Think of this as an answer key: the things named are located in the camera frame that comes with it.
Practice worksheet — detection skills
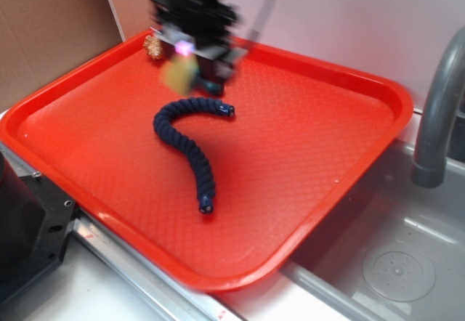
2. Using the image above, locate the yellow green sponge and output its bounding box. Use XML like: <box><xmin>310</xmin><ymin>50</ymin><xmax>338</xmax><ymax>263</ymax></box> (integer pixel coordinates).
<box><xmin>161</xmin><ymin>54</ymin><xmax>198</xmax><ymax>96</ymax></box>

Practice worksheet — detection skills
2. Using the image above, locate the brown cardboard panel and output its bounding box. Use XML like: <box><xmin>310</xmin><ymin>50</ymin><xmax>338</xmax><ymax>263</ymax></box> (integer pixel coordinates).
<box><xmin>1</xmin><ymin>0</ymin><xmax>121</xmax><ymax>110</ymax></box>

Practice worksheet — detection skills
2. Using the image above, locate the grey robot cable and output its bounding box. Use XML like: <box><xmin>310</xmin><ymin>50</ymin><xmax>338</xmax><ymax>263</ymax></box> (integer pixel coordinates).
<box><xmin>243</xmin><ymin>0</ymin><xmax>278</xmax><ymax>46</ymax></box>

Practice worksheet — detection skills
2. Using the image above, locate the grey plastic sink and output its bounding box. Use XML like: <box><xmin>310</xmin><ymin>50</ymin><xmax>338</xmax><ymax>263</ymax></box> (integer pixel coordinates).
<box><xmin>279</xmin><ymin>110</ymin><xmax>465</xmax><ymax>321</ymax></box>

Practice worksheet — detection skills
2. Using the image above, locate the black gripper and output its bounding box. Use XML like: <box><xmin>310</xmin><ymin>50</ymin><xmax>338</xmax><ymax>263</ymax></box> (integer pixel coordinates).
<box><xmin>151</xmin><ymin>0</ymin><xmax>245</xmax><ymax>84</ymax></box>

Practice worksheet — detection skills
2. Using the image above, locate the dark green oval object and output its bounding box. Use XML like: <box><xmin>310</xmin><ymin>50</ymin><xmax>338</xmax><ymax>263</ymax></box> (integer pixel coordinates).
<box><xmin>198</xmin><ymin>78</ymin><xmax>225</xmax><ymax>97</ymax></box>

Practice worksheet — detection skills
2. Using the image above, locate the grey faucet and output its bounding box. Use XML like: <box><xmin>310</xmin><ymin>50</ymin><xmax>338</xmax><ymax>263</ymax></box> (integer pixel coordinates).
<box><xmin>411</xmin><ymin>28</ymin><xmax>464</xmax><ymax>188</ymax></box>

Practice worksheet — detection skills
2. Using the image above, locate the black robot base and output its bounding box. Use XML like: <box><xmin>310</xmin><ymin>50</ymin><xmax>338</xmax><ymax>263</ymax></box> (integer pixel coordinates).
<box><xmin>1</xmin><ymin>156</ymin><xmax>76</xmax><ymax>308</ymax></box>

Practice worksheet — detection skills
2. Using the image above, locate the red plastic tray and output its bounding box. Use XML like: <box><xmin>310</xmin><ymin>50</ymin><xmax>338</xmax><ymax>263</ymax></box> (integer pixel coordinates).
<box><xmin>1</xmin><ymin>35</ymin><xmax>413</xmax><ymax>293</ymax></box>

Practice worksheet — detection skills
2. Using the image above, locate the metal rail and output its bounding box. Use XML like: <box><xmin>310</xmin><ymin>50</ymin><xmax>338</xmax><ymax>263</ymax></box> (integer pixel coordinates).
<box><xmin>0</xmin><ymin>142</ymin><xmax>233</xmax><ymax>321</ymax></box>

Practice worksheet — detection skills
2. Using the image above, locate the brown seashell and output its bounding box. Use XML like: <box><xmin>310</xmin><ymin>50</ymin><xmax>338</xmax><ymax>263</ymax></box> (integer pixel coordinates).
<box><xmin>143</xmin><ymin>35</ymin><xmax>163</xmax><ymax>60</ymax></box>

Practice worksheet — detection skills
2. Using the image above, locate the dark blue twisted rope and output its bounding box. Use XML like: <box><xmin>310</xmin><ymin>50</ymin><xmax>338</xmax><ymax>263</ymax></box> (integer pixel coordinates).
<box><xmin>153</xmin><ymin>97</ymin><xmax>236</xmax><ymax>215</ymax></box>

